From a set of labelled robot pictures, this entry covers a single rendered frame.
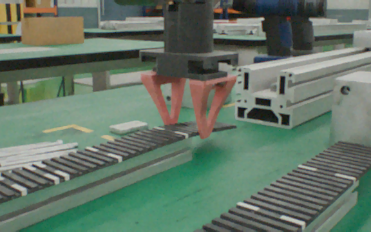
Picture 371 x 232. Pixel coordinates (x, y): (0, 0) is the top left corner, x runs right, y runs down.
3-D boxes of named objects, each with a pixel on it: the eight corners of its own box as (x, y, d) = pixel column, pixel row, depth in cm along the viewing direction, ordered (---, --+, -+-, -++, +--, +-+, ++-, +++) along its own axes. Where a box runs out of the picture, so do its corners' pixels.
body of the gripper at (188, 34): (173, 61, 56) (173, 3, 54) (240, 68, 50) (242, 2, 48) (137, 66, 51) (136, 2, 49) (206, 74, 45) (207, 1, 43)
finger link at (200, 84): (190, 125, 56) (190, 53, 54) (236, 135, 52) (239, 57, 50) (154, 136, 51) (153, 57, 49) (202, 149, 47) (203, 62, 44)
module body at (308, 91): (291, 129, 63) (295, 72, 61) (234, 119, 70) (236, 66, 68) (411, 73, 123) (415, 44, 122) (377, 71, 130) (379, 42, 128)
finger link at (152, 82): (175, 122, 58) (175, 51, 56) (219, 131, 53) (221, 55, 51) (139, 133, 53) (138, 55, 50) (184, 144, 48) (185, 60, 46)
